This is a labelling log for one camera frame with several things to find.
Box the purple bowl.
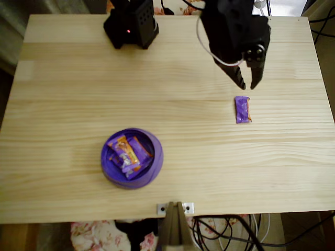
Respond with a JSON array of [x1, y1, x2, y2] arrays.
[[100, 127, 165, 190]]

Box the purple orange wrapped candy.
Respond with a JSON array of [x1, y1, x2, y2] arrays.
[[108, 134, 142, 173]]

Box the white star base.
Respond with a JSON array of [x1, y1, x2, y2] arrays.
[[252, 0, 266, 16]]

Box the floral cushion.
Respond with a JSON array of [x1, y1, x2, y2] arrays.
[[70, 214, 249, 251], [153, 0, 206, 16]]

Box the metal table clamp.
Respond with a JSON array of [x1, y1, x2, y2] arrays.
[[158, 201, 196, 251]]

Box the black fabric object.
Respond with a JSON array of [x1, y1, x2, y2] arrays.
[[114, 219, 160, 251]]

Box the red white servo wires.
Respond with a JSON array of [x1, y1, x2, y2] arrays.
[[196, 15, 244, 66]]

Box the black camera cable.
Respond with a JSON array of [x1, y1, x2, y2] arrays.
[[180, 0, 210, 13]]

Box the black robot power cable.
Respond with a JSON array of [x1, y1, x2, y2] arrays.
[[160, 0, 175, 16]]

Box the thick black cable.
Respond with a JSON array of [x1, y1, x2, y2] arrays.
[[192, 214, 265, 251]]

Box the white cable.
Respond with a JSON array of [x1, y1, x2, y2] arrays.
[[250, 213, 272, 251]]

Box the silver metal bracket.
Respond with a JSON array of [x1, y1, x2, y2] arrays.
[[156, 202, 195, 215]]

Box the thin black cable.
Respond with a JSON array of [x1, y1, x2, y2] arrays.
[[192, 218, 236, 251]]

